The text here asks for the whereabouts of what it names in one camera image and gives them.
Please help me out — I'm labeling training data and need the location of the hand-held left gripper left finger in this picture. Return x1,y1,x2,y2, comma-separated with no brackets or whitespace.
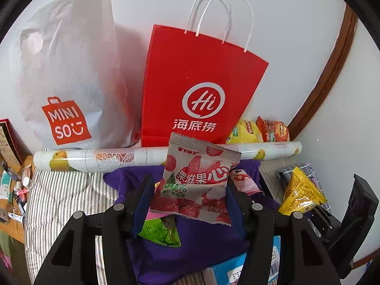
33,174,153,285

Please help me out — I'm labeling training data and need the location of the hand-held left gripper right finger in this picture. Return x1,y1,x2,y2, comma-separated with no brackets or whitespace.
227,180,342,285

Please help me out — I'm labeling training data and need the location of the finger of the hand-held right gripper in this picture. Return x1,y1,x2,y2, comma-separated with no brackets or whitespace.
307,206,342,241
275,169,296,198

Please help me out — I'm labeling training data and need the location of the yellow snack packet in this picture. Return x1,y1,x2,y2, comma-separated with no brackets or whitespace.
277,167,328,216

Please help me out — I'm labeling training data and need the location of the green snack packet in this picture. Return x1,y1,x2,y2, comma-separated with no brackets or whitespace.
138,215,181,247

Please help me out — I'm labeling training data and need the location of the pink panda snack packet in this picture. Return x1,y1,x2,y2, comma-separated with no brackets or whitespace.
230,169,263,195

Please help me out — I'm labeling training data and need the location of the purple fabric tray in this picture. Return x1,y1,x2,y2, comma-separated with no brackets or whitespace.
103,159,281,285

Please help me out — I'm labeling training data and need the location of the pink white fruit candy packet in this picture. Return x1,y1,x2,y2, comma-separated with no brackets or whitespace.
149,132,242,224

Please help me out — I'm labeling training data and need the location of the blue tissue box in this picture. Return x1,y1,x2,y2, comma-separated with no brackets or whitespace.
205,236,281,285

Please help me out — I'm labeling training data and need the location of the orange chips bag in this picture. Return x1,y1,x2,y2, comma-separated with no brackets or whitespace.
256,116,290,143

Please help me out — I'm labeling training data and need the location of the yellow chips bag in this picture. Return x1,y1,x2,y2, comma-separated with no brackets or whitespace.
226,119,264,143

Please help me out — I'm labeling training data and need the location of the fruit print tablecloth roll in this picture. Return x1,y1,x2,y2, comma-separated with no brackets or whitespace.
33,142,302,173

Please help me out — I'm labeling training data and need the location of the striped mattress pad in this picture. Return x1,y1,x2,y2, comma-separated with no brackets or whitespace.
24,154,285,285

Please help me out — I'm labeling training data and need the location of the clutter of small items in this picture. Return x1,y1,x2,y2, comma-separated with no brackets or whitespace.
0,160,33,223

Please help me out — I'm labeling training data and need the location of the wooden side table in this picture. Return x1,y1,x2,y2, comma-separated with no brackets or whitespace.
0,154,34,244

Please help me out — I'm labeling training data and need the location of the red paper bag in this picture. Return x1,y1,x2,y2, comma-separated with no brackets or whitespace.
139,0,269,148

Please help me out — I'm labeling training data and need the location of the framed picture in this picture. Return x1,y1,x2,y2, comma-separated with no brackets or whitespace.
0,119,24,167

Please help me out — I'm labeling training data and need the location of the white plastic bag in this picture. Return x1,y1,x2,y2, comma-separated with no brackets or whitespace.
16,0,134,149

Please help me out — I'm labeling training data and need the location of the brown wooden door frame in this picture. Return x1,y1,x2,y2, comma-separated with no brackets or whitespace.
286,3,375,274

